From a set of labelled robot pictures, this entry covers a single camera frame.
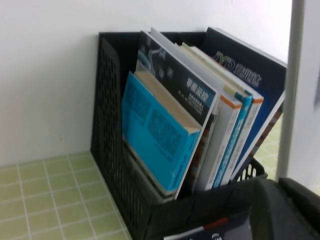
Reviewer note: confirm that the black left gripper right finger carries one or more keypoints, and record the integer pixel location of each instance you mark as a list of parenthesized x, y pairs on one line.
[(307, 207)]

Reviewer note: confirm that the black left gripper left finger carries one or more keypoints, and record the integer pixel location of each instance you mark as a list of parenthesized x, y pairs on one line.
[(270, 212)]

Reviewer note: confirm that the white brochure with beige stripe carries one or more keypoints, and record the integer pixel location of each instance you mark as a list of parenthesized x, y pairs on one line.
[(292, 87)]

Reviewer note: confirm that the white book orange spine band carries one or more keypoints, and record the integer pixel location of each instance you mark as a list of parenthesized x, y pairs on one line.
[(250, 120), (222, 140)]

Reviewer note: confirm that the book with cyan spine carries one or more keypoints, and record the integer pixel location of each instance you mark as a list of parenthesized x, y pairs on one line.
[(235, 132)]

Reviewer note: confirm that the thick cyan paperback book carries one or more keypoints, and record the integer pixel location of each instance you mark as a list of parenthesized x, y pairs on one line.
[(155, 135)]

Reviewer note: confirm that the black mesh book holder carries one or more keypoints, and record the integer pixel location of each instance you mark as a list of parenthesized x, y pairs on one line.
[(110, 125)]

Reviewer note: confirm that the large dark blue catalogue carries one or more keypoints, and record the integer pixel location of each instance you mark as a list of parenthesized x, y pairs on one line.
[(270, 82)]

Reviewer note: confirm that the thin tall dark-cover brochure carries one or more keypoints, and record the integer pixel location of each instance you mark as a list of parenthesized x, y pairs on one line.
[(175, 72)]

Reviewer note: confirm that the green checked tablecloth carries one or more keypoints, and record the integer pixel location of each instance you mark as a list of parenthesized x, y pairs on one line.
[(50, 200)]

